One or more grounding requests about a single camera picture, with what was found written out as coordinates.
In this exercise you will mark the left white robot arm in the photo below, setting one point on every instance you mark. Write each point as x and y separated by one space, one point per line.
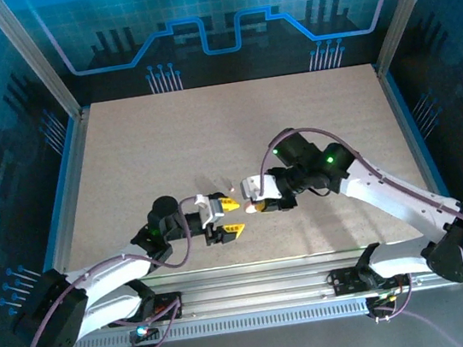
112 307

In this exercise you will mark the small connector board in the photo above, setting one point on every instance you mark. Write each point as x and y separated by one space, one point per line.
142 333
381 301

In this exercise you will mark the aluminium extrusion rail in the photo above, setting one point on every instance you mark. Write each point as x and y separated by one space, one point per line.
251 283

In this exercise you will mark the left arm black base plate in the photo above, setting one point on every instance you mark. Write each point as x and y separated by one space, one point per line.
167 300

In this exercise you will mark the aluminium table side rail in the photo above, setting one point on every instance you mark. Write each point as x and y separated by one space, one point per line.
70 179
407 131

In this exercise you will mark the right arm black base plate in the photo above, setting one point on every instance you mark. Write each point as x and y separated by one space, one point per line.
346 280

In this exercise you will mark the aluminium frame post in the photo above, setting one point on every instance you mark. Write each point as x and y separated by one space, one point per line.
34 59
406 6

